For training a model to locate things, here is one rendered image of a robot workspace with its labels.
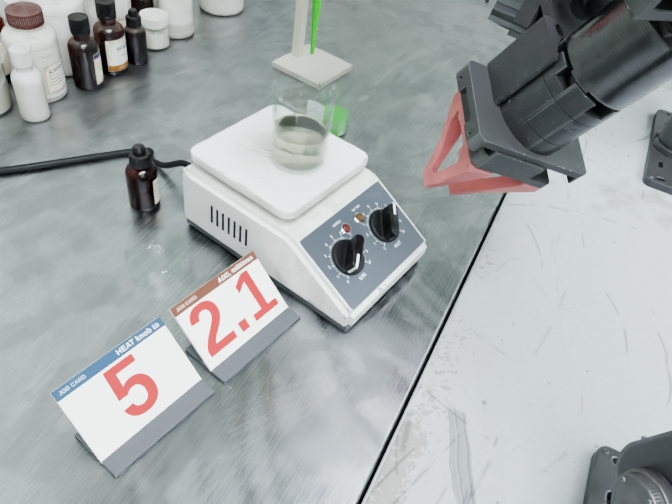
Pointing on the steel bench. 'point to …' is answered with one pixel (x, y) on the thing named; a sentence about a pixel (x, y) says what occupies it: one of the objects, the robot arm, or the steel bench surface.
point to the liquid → (315, 22)
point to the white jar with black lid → (222, 7)
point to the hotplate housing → (282, 238)
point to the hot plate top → (340, 170)
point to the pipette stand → (296, 62)
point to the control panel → (379, 259)
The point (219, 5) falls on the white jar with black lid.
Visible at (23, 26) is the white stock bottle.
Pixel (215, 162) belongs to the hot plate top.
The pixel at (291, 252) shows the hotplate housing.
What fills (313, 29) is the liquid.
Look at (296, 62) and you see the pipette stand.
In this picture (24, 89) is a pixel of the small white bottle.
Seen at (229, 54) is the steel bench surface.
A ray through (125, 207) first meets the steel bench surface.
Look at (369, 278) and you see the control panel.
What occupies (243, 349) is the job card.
